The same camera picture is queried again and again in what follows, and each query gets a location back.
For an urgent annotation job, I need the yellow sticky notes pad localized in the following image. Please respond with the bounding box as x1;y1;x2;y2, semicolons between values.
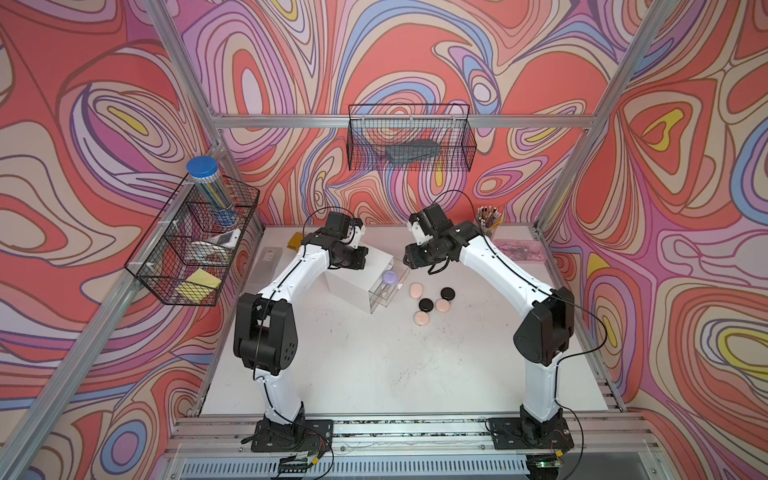
175;268;222;304

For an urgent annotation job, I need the black wire basket back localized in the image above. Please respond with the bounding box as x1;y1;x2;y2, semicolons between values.
346;101;477;172

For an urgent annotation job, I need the purple earphone case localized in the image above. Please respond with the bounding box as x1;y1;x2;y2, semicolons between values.
382;270;399;285

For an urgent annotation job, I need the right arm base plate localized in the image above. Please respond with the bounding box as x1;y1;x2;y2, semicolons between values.
485;414;574;452

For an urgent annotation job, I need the pink earphone case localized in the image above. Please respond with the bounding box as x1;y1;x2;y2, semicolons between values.
409;282;424;300
413;311;430;326
435;299;451;313

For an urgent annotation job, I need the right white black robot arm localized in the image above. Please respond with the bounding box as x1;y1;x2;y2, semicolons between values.
403;214;574;423

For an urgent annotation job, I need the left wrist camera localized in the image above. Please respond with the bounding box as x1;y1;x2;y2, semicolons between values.
322;212;365;248

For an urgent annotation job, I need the black wire basket left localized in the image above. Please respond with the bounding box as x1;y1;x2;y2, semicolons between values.
124;176;260;307

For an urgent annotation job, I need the black earphone case right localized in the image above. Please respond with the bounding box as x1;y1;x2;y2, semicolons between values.
440;287;456;301

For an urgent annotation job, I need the pink earphone case top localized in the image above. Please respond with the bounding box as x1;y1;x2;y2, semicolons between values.
409;282;424;300

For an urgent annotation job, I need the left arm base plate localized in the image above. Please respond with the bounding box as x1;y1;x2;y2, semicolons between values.
242;418;334;453

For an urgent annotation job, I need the pink transparent pencil case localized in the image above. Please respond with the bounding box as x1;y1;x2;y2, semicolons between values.
495;239;547;263

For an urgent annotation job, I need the black earphone case left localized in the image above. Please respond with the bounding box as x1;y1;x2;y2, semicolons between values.
418;298;434;313

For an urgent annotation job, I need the black wire basket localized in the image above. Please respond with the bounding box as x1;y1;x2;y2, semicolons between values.
346;101;477;172
124;176;260;307

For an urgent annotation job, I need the clear pen holder cup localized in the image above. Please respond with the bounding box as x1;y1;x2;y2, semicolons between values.
475;206;504;238

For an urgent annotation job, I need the blue lid pencil tube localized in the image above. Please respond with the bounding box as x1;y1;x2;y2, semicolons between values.
186;156;237;228

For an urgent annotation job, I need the pink earphone case bottom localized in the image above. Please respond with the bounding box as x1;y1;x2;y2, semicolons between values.
413;311;430;326

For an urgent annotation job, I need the black earphone case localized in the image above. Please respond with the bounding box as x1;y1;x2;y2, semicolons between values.
440;287;456;301
418;298;434;313

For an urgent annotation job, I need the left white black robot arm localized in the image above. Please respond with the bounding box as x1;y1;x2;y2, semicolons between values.
233;226;368;425

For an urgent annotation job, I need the white drawer cabinet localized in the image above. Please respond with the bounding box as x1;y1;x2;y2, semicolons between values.
325;247;397;314

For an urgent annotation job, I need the clear top drawer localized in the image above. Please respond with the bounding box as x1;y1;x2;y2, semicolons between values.
369;258;410;313

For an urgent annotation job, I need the white item in basket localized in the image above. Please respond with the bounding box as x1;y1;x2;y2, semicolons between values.
208;228;241;249

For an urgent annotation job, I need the yellow sponge block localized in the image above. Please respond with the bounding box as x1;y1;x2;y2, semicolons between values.
287;232;303;252

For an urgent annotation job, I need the dark grey item in basket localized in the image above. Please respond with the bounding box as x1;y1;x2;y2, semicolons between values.
385;139;441;166

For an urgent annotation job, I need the pink earphone case middle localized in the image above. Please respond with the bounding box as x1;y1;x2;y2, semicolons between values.
435;299;451;313

